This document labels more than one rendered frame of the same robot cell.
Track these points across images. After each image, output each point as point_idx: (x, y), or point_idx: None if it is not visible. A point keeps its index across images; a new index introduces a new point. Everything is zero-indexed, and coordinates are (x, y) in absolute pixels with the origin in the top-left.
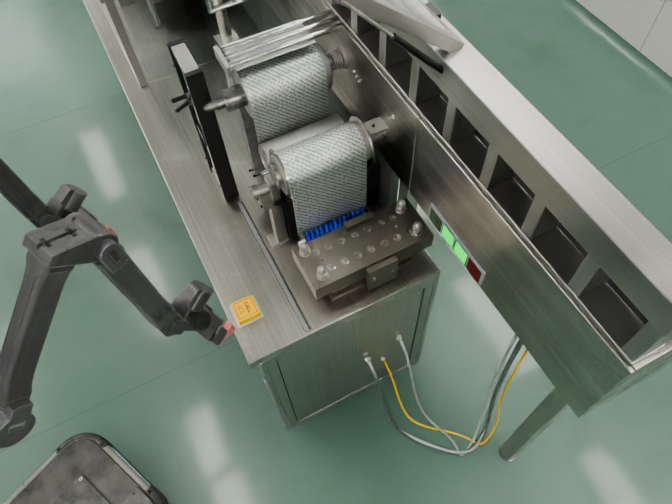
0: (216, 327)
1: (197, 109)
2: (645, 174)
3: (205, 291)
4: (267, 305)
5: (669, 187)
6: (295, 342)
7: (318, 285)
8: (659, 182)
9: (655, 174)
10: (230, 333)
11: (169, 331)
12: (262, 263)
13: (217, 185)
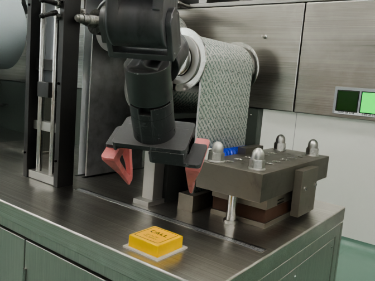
0: (191, 131)
1: (65, 21)
2: (347, 275)
3: (184, 38)
4: (182, 240)
5: (368, 279)
6: (258, 264)
7: (261, 172)
8: (360, 277)
9: (352, 274)
10: (193, 184)
11: (171, 14)
12: (143, 216)
13: (39, 182)
